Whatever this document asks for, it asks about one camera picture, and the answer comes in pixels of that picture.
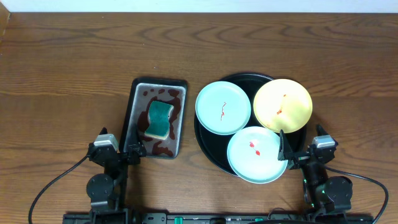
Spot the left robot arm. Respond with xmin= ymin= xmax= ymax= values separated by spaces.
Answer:
xmin=86 ymin=126 xmax=146 ymax=224

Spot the light blue plate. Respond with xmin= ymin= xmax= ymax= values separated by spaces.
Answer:
xmin=195 ymin=81 xmax=251 ymax=135
xmin=226 ymin=126 xmax=287 ymax=184

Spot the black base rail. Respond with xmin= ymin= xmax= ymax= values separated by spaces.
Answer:
xmin=62 ymin=212 xmax=373 ymax=224

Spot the green yellow sponge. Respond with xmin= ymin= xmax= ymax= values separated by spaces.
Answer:
xmin=144 ymin=101 xmax=174 ymax=140

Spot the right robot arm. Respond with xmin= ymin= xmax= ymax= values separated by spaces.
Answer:
xmin=278 ymin=126 xmax=353 ymax=222

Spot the yellow plate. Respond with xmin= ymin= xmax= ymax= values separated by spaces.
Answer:
xmin=252 ymin=79 xmax=313 ymax=133

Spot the rectangular metal baking tray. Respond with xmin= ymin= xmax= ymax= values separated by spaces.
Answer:
xmin=119 ymin=77 xmax=187 ymax=159

